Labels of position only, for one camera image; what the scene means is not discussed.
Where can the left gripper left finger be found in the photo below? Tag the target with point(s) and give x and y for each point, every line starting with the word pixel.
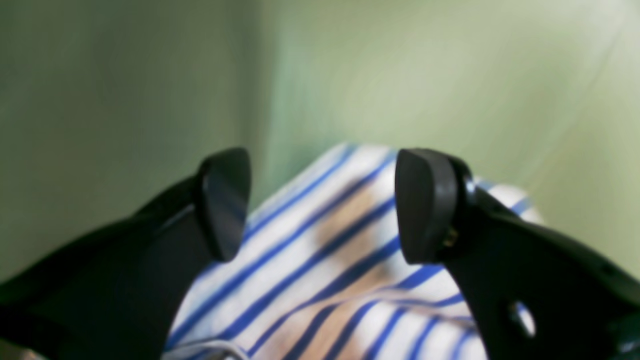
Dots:
pixel 113 294

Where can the blue white striped t-shirt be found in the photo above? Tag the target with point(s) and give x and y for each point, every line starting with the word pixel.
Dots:
pixel 320 276

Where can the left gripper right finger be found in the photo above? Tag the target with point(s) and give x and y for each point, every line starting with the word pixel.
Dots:
pixel 534 293

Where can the green table cloth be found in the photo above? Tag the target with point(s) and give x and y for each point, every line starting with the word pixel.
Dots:
pixel 106 102

